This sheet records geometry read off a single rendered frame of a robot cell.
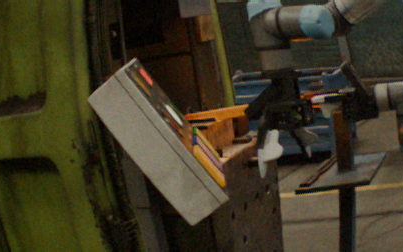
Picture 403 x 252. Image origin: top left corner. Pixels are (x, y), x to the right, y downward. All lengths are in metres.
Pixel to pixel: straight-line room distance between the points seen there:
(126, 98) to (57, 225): 0.71
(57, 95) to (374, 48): 8.32
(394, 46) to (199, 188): 8.50
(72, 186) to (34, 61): 0.34
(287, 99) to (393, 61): 8.27
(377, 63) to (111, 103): 8.67
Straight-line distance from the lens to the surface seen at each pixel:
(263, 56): 1.46
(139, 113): 1.23
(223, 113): 1.95
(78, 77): 1.66
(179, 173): 1.25
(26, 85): 1.82
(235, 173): 1.89
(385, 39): 9.69
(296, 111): 1.46
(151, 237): 1.44
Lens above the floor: 1.26
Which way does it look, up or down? 8 degrees down
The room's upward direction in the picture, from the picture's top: 9 degrees counter-clockwise
